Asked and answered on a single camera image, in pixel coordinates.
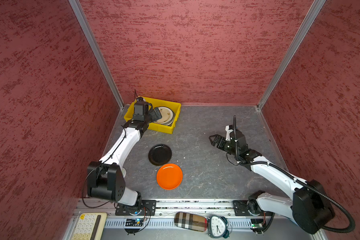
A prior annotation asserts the right circuit board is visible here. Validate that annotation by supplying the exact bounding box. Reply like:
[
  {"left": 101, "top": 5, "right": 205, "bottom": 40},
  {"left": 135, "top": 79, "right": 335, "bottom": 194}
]
[{"left": 250, "top": 219, "right": 267, "bottom": 229}]

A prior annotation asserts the cream yellow plate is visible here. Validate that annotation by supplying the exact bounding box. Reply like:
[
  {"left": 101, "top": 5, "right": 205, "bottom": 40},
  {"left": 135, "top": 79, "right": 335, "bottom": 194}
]
[{"left": 155, "top": 107, "right": 175, "bottom": 124}]

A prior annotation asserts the black plate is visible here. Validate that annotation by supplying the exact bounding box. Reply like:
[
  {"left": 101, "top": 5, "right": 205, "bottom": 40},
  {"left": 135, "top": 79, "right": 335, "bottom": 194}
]
[{"left": 148, "top": 144, "right": 172, "bottom": 166}]

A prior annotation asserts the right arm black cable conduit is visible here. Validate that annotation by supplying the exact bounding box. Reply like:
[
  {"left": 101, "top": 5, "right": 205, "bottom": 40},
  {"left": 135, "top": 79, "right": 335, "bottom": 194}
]
[{"left": 232, "top": 115, "right": 356, "bottom": 233}]

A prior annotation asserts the left circuit board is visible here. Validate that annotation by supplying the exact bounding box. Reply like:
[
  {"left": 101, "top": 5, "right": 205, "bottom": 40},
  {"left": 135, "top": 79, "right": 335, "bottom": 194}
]
[{"left": 125, "top": 219, "right": 144, "bottom": 228}]

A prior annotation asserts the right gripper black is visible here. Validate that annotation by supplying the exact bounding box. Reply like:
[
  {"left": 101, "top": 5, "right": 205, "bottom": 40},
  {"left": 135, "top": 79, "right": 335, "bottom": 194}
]
[{"left": 208, "top": 134, "right": 239, "bottom": 156}]

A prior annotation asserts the teal alarm clock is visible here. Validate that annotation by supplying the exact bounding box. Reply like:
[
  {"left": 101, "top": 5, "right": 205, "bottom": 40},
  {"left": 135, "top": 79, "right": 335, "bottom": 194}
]
[{"left": 207, "top": 215, "right": 230, "bottom": 239}]

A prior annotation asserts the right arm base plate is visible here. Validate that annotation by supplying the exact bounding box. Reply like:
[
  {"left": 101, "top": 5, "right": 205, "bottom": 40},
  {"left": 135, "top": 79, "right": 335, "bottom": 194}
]
[{"left": 233, "top": 200, "right": 264, "bottom": 217}]

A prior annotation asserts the yellow plastic bin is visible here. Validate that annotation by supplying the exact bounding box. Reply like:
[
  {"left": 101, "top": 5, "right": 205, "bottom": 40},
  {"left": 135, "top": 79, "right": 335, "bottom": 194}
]
[{"left": 123, "top": 97, "right": 181, "bottom": 136}]

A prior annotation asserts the cream calculator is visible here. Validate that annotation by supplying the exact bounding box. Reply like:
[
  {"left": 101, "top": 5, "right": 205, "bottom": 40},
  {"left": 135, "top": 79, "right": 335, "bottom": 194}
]
[{"left": 70, "top": 213, "right": 108, "bottom": 240}]

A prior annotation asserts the circuit board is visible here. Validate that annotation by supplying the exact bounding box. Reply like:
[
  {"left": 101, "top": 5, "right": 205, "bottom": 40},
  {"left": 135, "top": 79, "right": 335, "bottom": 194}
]
[
  {"left": 125, "top": 219, "right": 144, "bottom": 228},
  {"left": 250, "top": 219, "right": 267, "bottom": 229}
]

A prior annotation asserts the white flower motif plate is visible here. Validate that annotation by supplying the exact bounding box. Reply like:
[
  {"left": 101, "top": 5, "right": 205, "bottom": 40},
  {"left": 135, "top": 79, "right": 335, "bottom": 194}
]
[{"left": 161, "top": 119, "right": 175, "bottom": 126}]

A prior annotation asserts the aluminium corner post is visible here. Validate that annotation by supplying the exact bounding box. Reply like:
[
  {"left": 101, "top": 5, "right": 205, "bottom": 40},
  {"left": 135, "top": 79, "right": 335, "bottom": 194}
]
[
  {"left": 69, "top": 0, "right": 125, "bottom": 110},
  {"left": 257, "top": 0, "right": 326, "bottom": 111}
]

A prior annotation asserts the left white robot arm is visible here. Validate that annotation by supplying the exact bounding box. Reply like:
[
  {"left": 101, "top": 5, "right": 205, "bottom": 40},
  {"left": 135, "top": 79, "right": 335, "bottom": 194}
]
[{"left": 86, "top": 97, "right": 162, "bottom": 214}]

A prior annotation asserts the aluminium corner post left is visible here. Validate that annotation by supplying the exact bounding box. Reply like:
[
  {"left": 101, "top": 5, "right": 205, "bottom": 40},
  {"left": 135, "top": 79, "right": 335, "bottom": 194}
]
[{"left": 69, "top": 0, "right": 125, "bottom": 110}]

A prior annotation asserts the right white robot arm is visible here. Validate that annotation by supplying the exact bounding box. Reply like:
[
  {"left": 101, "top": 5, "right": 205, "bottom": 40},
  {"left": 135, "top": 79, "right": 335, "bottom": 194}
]
[{"left": 209, "top": 133, "right": 335, "bottom": 234}]

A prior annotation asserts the plaid glasses case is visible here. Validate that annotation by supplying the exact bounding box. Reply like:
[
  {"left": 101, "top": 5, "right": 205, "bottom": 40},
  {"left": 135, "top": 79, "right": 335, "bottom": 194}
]
[{"left": 174, "top": 212, "right": 208, "bottom": 233}]

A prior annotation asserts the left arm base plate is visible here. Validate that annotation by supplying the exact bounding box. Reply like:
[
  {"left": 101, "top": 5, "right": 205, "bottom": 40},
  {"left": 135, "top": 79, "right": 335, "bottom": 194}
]
[{"left": 115, "top": 200, "right": 157, "bottom": 217}]

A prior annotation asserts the orange plate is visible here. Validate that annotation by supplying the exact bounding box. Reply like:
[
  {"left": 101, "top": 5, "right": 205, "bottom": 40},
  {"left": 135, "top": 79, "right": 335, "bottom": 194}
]
[{"left": 156, "top": 164, "right": 183, "bottom": 190}]

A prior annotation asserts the aluminium corner post right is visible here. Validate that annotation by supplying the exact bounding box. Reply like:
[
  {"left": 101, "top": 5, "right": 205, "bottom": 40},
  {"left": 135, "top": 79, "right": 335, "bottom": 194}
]
[{"left": 257, "top": 0, "right": 326, "bottom": 111}]

